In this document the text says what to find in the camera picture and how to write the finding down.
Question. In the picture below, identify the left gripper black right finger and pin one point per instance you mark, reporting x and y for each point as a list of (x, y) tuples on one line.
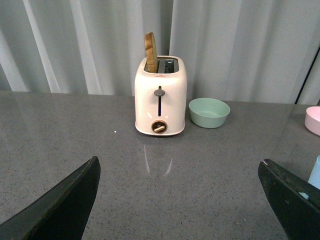
[(295, 202)]

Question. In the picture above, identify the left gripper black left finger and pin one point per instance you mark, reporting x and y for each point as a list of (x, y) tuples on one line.
[(61, 213)]

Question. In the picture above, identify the blue cup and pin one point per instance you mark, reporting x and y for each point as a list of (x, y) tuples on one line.
[(314, 178)]

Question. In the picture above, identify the pink bowl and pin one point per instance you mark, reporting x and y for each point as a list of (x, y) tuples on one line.
[(312, 119)]

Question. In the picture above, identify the green bowl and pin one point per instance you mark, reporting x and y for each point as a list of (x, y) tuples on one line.
[(208, 113)]

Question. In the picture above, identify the cream toaster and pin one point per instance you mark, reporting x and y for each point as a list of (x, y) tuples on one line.
[(160, 98)]

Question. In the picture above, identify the grey curtain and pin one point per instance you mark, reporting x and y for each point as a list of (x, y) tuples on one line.
[(234, 50)]

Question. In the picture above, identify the toast slice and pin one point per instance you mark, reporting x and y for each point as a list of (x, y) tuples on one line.
[(151, 52)]

